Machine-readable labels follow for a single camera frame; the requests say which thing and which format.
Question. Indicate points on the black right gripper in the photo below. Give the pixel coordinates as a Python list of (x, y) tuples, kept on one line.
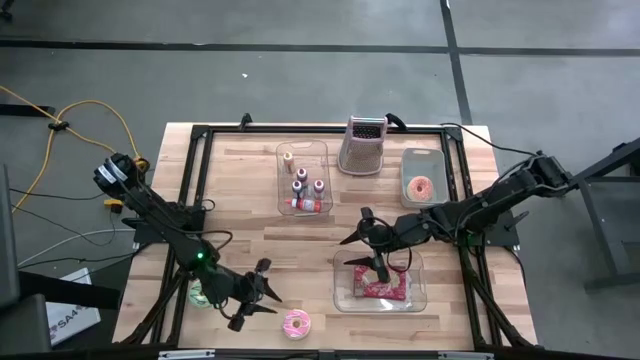
[(382, 235)]

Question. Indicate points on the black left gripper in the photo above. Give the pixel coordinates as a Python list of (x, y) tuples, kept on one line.
[(250, 295)]

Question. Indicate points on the pink iced donut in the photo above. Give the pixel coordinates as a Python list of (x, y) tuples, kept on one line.
[(290, 327)]

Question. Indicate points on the red snack packet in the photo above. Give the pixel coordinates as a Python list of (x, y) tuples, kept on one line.
[(395, 292)]

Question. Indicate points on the red paint bottle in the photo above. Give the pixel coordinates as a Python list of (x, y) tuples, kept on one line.
[(306, 205)]

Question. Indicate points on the green iced donut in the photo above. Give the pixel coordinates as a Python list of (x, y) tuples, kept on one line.
[(196, 299)]

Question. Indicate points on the pink cap paint bottle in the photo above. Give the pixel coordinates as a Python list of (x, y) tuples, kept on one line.
[(319, 188)]

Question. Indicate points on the orange sprinkled donut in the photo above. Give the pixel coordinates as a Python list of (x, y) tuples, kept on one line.
[(412, 192)]

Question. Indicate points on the orange paint bottle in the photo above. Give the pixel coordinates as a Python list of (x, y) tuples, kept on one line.
[(289, 163)]

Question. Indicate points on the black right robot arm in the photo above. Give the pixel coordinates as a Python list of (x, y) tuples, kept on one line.
[(480, 205)]

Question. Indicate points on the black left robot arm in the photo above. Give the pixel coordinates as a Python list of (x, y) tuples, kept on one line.
[(170, 225)]

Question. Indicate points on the wide clear plastic bin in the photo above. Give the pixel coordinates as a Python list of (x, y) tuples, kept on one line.
[(417, 295)]

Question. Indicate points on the narrow clear plastic bin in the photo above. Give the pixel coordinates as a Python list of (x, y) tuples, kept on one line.
[(315, 155)]

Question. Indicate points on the grey plastic bin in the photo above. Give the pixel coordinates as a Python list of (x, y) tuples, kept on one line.
[(422, 160)]

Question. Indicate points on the white printed box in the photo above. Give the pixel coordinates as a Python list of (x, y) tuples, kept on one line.
[(75, 325)]

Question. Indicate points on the black bar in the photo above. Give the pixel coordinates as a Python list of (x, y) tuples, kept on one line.
[(70, 292)]

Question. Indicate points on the black metal stand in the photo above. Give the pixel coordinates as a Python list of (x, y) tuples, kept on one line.
[(590, 171)]

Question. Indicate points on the grey block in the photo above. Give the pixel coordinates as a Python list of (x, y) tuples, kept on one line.
[(22, 327)]

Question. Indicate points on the grey flat panel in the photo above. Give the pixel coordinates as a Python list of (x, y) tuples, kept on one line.
[(7, 240)]

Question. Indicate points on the black floor strip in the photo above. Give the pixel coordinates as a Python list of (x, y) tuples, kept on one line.
[(25, 110)]

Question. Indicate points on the silver bracket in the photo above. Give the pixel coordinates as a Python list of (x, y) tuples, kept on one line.
[(465, 355), (186, 354)]

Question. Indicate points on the black frame clamp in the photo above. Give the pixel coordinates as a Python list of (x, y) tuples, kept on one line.
[(245, 121), (397, 121)]

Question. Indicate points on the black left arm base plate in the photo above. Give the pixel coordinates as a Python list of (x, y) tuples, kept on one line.
[(145, 233)]

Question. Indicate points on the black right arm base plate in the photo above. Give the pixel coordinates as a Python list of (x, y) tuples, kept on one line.
[(500, 235)]

